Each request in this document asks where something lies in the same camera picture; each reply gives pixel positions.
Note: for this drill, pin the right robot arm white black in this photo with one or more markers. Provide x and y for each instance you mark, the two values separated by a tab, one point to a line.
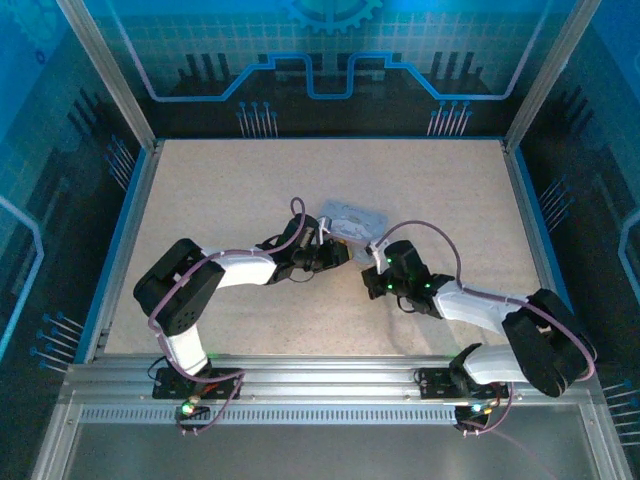
470	307

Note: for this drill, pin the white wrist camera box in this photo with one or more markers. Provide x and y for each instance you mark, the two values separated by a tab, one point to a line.
374	248
324	226

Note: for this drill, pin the aluminium side rail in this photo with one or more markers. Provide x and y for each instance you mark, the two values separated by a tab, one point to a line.
132	225
525	210

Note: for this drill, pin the lavender cartoon tin box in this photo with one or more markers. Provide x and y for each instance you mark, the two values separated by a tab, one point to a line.
357	220

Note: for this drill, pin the aluminium mounting rail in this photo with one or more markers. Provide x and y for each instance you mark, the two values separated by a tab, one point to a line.
325	377

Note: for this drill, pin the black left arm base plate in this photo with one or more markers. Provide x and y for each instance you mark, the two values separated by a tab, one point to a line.
167	385

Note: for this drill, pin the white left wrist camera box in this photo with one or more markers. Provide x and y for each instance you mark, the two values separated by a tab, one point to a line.
324	226

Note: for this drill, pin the aluminium frame post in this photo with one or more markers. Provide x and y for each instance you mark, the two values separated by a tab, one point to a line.
550	75
107	75

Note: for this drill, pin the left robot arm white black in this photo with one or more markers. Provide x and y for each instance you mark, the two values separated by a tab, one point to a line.
240	270

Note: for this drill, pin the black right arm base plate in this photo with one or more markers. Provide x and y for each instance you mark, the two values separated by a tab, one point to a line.
437	385

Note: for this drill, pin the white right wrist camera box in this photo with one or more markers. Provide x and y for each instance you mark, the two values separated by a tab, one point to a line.
374	248

